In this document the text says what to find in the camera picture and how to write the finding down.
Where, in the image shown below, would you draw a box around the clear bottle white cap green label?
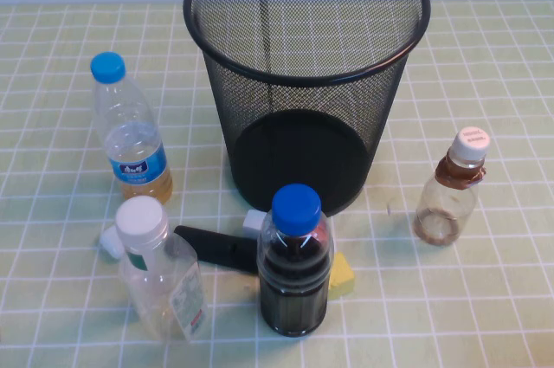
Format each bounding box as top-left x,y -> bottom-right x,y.
113,195 -> 209,343

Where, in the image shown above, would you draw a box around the small bottle brown label white cap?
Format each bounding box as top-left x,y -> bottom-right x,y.
413,126 -> 493,246

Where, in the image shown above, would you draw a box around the black mesh wastebasket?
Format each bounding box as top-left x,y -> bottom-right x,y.
182,0 -> 432,218

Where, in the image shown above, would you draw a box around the white cube block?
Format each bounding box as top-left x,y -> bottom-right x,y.
242,208 -> 266,240

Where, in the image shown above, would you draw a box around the orange cube block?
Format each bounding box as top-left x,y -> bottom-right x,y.
313,220 -> 332,252

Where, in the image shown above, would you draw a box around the black remote control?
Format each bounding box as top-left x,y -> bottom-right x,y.
173,224 -> 261,274

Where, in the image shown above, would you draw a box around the blue-capped bottle dark liquid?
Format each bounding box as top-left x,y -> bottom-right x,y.
255,183 -> 335,337

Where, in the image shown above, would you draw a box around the yellow cube block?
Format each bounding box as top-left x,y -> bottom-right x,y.
327,251 -> 357,300

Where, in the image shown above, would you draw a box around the light-blue-capped bottle yellow liquid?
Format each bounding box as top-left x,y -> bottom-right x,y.
89,51 -> 174,205

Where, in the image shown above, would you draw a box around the white earbuds case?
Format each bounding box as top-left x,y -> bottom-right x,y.
100,223 -> 126,260

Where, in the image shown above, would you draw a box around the green checkered tablecloth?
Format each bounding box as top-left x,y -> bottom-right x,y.
0,0 -> 554,368

